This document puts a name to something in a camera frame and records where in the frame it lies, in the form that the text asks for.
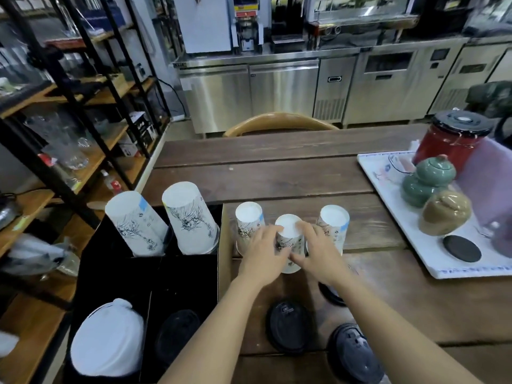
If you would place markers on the person's left hand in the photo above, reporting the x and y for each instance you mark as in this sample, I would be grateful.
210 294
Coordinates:
260 259

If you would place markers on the person's right hand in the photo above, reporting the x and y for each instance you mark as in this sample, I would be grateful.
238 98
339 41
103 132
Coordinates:
324 259

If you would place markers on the black plastic cup lid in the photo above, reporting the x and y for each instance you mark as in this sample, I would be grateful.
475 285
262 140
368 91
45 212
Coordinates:
354 355
288 325
330 295

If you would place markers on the white printed paper cup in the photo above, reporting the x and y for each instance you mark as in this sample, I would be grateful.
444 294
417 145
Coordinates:
248 215
286 227
334 219

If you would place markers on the stack of large paper cups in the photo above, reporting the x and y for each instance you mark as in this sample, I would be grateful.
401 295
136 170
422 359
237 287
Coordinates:
190 219

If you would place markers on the stack of black lids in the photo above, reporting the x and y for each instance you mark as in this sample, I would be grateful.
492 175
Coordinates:
176 335

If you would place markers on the stack of small paper cups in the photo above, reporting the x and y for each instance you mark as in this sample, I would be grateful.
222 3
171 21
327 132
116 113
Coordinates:
136 223

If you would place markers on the black divided cardboard box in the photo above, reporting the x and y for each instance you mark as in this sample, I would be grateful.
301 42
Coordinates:
120 275

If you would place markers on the stack of white lids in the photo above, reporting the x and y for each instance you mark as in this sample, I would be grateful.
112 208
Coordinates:
108 339

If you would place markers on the person's left forearm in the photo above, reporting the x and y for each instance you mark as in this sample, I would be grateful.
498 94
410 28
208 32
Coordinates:
216 339

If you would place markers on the person's right forearm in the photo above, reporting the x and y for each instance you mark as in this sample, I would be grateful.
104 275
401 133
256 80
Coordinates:
392 335

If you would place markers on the white rectangular tray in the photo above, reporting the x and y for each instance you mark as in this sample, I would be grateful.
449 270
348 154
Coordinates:
404 227

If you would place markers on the green ceramic lidded jar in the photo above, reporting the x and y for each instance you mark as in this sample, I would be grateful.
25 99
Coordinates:
414 193
436 171

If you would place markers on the small clear glass cup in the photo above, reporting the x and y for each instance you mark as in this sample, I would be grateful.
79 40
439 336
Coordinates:
400 163

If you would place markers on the tan ceramic lidded jar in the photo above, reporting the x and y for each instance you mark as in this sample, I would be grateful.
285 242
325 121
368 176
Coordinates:
444 213

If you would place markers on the black round coaster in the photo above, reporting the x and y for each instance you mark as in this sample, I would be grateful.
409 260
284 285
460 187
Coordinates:
462 249

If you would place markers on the curved wooden chair back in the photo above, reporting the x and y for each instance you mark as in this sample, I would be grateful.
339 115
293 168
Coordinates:
280 121

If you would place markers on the small bottle with red label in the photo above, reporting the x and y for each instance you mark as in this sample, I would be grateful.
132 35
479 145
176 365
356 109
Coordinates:
112 183

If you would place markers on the red jar with black cap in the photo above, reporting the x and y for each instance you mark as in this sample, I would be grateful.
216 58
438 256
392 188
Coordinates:
444 143

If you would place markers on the two-door steel counter cabinet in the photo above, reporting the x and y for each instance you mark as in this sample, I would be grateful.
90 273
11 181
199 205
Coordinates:
260 91

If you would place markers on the black and white carton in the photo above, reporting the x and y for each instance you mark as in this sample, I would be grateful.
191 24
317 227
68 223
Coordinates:
138 133

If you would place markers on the purple ceramic lidded jar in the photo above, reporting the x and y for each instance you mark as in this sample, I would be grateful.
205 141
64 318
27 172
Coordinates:
503 239

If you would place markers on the black electric kettle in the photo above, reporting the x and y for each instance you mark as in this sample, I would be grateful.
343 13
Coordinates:
504 131

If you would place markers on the clear glass pitcher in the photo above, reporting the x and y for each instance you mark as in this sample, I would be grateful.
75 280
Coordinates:
66 147

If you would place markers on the clear plastic wrapped bundle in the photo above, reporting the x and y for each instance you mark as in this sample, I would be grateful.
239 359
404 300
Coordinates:
36 255

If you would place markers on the camouflage fabric bundle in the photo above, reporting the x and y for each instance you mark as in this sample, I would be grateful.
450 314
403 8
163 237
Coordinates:
490 97

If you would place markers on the black countertop machine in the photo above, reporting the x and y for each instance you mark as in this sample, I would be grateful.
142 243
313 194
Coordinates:
288 23

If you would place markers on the black metal wooden shelf rack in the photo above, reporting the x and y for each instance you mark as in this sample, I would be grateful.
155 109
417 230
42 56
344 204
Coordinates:
24 311

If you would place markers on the white water boiler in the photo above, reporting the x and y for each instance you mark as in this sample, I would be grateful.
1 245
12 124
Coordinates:
202 23

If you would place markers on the steel espresso machine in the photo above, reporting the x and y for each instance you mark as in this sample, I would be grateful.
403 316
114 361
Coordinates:
360 11

